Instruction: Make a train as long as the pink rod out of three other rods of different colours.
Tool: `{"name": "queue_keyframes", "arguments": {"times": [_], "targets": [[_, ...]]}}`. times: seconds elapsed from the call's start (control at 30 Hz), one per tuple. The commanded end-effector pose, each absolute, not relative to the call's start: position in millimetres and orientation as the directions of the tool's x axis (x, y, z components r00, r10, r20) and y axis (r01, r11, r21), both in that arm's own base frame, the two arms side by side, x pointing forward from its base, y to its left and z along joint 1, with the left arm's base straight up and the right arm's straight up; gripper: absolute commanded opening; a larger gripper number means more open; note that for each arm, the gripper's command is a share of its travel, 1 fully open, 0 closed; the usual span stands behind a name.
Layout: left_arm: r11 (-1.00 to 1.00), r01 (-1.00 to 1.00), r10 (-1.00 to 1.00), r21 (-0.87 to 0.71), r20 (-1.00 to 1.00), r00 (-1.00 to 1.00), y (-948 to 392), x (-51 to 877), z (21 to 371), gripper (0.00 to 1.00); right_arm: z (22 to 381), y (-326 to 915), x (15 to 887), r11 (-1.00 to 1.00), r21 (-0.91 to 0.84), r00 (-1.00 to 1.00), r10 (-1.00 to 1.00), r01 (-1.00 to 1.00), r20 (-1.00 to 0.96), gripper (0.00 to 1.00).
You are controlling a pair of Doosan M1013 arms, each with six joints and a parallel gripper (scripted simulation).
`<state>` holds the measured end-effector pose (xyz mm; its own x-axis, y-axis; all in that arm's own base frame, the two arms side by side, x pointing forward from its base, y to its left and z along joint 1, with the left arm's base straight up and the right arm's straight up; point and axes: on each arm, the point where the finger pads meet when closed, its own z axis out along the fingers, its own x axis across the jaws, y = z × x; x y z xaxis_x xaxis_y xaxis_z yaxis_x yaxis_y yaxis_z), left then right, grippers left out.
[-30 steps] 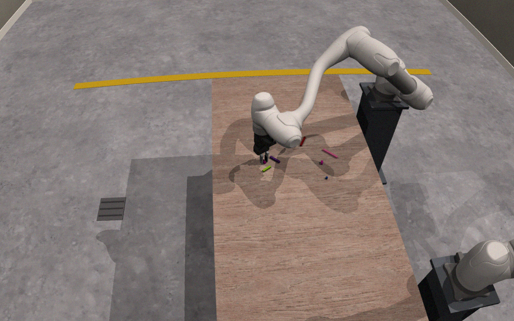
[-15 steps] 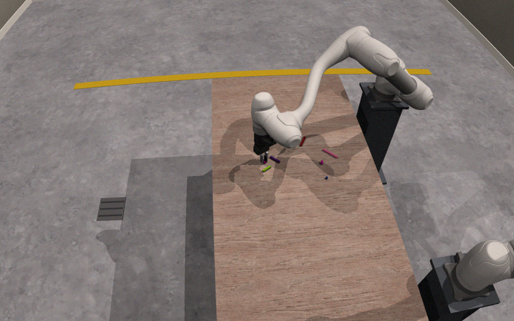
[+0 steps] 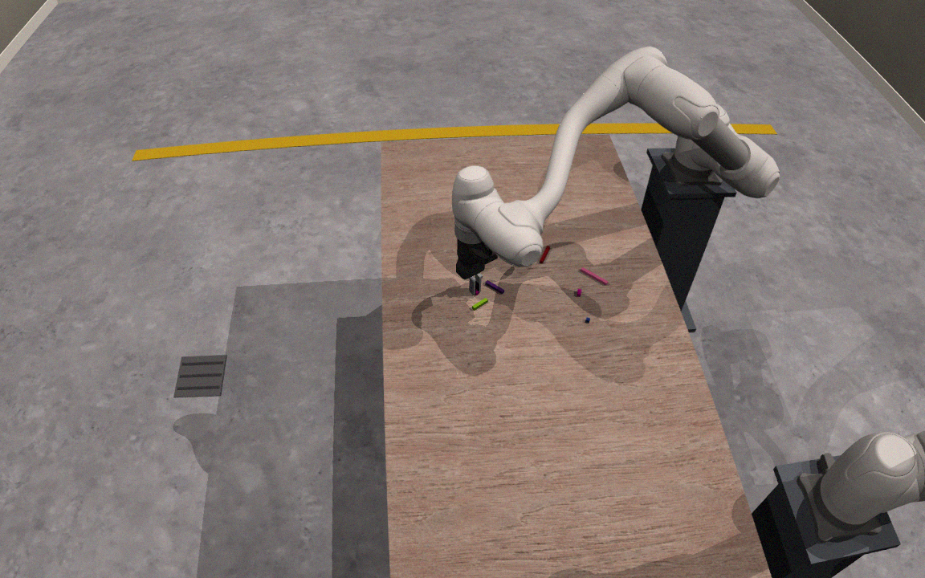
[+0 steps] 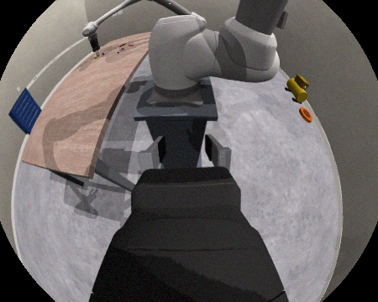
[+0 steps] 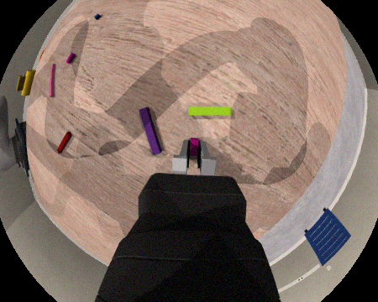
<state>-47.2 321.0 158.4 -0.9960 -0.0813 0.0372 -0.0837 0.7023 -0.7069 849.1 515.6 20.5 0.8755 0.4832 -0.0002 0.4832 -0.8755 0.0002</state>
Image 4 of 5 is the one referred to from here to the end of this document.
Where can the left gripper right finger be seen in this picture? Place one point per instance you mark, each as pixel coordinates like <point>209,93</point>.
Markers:
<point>216,153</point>

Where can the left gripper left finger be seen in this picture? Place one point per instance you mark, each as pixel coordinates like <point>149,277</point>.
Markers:
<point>153,155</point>

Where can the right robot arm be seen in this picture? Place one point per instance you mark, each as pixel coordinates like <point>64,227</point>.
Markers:
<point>170,4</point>

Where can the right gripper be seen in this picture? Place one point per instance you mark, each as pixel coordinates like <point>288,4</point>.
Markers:
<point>94,43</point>

